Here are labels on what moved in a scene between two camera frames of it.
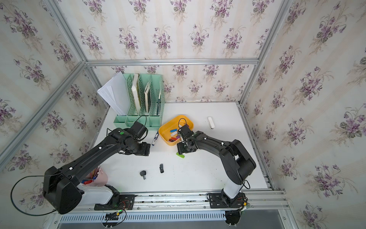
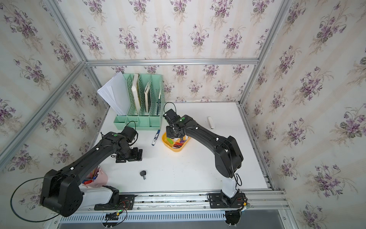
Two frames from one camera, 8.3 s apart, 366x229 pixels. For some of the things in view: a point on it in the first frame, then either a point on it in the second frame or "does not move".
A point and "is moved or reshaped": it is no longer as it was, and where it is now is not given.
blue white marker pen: (155, 138) does not move
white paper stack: (116, 90) does not move
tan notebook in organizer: (146, 92) does not move
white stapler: (211, 123) does not move
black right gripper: (179, 149) to (167, 134)
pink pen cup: (97, 178) does not move
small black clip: (143, 173) does not move
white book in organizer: (135, 89) does not move
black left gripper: (145, 150) to (135, 156)
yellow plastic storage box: (168, 132) is moved or reshaped
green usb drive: (180, 155) to (170, 140)
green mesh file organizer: (146, 93) does not move
